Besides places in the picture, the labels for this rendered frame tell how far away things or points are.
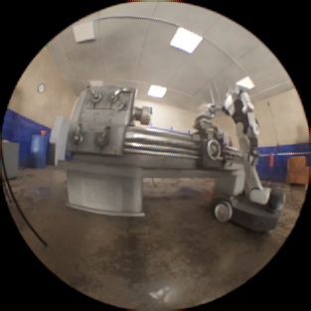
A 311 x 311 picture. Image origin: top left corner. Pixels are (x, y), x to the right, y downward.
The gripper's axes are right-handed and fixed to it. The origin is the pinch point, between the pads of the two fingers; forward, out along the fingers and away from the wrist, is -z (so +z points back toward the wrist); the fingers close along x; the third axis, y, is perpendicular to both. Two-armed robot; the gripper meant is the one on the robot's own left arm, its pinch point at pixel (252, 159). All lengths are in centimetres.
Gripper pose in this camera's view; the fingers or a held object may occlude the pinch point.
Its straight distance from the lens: 93.9
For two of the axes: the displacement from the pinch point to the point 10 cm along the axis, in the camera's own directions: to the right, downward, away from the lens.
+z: 2.5, -9.6, 0.8
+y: -2.3, -1.4, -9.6
